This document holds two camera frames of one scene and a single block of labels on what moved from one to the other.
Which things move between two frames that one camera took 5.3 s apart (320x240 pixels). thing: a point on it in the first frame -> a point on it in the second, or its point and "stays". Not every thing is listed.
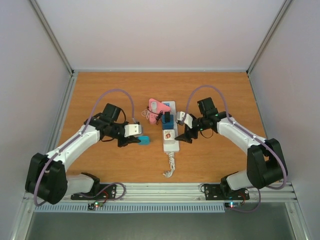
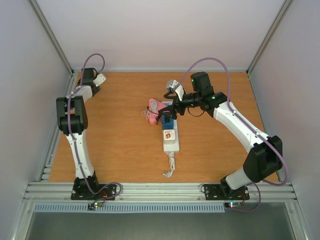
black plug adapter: [167, 116] stays
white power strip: [172, 147] stays
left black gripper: [129, 140] -> [98, 90]
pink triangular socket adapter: [155, 106] stays
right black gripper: [189, 134] -> [173, 112]
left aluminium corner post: [52, 36] stays
